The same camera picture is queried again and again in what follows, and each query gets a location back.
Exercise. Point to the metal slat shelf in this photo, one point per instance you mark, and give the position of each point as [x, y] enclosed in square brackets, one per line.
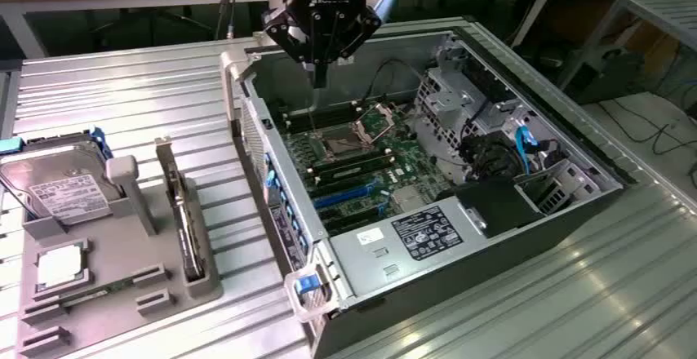
[664, 12]

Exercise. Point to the black air shroud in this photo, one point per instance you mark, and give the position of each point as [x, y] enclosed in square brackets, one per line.
[496, 208]

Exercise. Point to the grey parts rack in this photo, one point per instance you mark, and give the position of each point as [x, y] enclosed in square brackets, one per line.
[109, 306]

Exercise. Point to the CPU socket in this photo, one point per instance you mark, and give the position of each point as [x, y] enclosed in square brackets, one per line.
[344, 143]

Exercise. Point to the green motherboard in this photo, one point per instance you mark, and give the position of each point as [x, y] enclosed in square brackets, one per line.
[405, 163]

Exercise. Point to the silver chipset heatsink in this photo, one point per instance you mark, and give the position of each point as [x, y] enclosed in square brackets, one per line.
[412, 198]

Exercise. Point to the metal socket cover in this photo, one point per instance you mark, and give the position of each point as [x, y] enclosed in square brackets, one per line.
[381, 110]

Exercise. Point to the green RAM stick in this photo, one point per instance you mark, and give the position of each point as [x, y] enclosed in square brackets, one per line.
[103, 291]

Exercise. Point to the blue release latch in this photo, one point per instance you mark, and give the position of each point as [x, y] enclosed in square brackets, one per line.
[306, 284]

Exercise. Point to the blue disk carrier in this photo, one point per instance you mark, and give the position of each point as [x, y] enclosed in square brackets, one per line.
[101, 143]

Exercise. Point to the low profile graphics card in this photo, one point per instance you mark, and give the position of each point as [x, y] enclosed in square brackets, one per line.
[187, 228]

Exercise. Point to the grey power supply unit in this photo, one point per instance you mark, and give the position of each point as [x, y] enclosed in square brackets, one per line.
[370, 269]

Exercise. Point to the metal drive cage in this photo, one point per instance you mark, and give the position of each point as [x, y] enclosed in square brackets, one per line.
[441, 130]

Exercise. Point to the silver CPU chip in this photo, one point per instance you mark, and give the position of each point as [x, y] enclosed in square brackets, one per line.
[61, 265]

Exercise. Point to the black expansion slot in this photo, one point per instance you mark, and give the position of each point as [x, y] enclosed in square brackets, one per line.
[349, 212]
[357, 221]

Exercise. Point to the silver hard disk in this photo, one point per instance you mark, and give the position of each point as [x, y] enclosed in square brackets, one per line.
[55, 171]

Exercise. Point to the thin locking lever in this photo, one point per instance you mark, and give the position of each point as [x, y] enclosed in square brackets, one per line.
[312, 114]

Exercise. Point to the black box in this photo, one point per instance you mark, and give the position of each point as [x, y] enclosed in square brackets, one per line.
[616, 73]

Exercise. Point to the blue expansion slot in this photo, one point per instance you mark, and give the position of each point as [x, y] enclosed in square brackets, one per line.
[346, 195]

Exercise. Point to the perforated metal disk bay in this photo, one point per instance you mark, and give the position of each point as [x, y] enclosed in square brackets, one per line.
[551, 196]

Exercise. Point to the open black PC case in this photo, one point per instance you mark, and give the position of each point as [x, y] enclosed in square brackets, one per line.
[462, 314]

